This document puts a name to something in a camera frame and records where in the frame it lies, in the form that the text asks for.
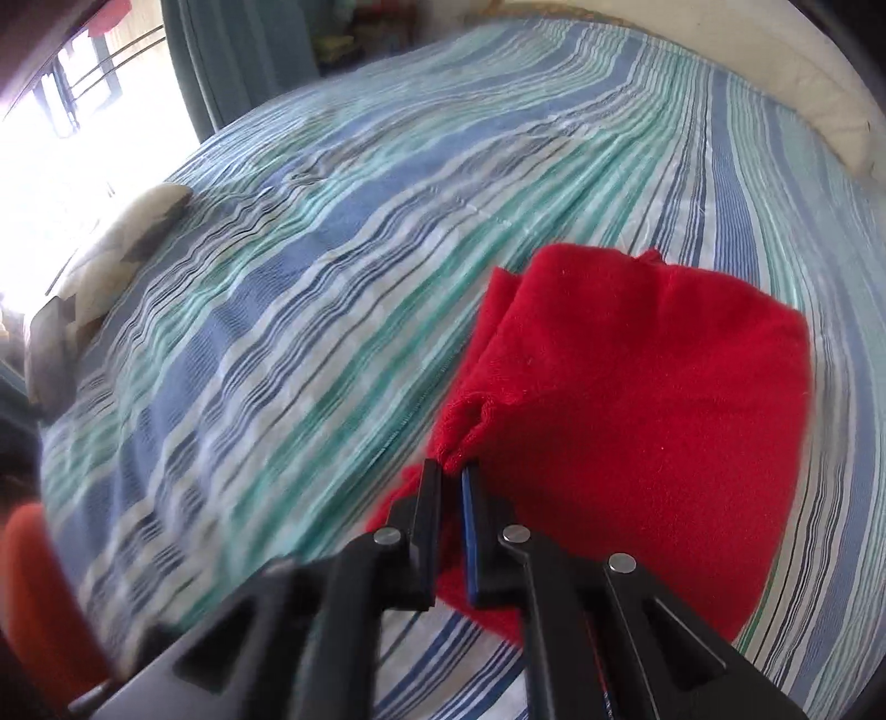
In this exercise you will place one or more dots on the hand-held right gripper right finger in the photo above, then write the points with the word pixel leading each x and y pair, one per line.
pixel 472 529

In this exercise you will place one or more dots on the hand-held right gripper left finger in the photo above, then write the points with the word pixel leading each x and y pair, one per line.
pixel 429 502

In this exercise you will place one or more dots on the red sweater with white print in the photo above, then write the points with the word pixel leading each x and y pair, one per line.
pixel 623 415

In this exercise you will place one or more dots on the pile of colourful clothes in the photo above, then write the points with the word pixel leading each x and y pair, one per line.
pixel 367 28

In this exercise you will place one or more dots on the striped bed cover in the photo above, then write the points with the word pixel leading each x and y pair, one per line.
pixel 277 311

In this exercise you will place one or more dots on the orange fluffy cloth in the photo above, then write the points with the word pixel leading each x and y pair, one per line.
pixel 41 595

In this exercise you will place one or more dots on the dark cushion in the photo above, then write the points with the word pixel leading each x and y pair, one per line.
pixel 52 360

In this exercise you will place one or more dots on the grey patterned pillow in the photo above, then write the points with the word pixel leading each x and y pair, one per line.
pixel 118 242

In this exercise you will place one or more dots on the teal curtain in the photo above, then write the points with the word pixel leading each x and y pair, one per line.
pixel 235 62

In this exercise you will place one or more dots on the metal window railing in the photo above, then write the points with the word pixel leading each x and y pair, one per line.
pixel 104 69

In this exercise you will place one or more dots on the cream padded headboard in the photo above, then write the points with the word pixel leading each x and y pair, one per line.
pixel 817 90

